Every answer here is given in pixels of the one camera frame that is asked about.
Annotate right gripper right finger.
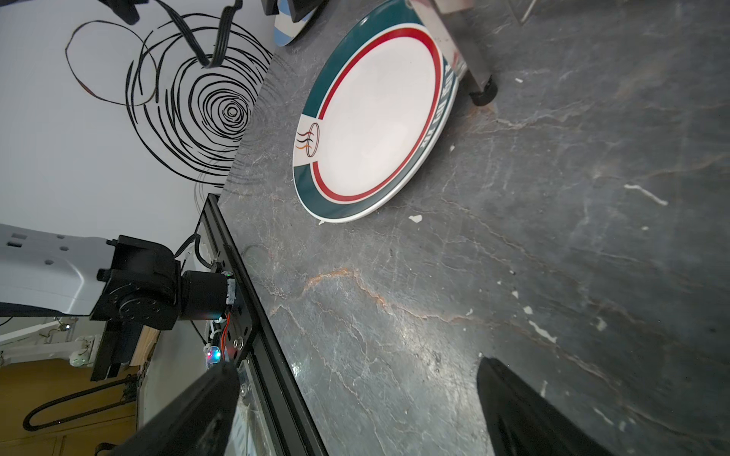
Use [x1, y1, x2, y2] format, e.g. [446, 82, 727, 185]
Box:
[476, 357, 609, 456]

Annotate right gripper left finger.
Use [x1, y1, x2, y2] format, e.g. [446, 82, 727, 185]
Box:
[110, 362, 241, 456]

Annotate green rimmed white plate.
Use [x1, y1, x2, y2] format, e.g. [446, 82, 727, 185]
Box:
[292, 1, 460, 223]

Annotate blue striped plate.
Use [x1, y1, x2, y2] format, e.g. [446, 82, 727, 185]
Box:
[274, 0, 317, 48]

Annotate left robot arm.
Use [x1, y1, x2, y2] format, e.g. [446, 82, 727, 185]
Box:
[1, 224, 235, 381]

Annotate stainless steel dish rack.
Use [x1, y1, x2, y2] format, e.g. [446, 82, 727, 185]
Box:
[409, 0, 540, 108]

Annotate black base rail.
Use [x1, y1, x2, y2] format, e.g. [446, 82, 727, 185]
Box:
[197, 194, 328, 455]

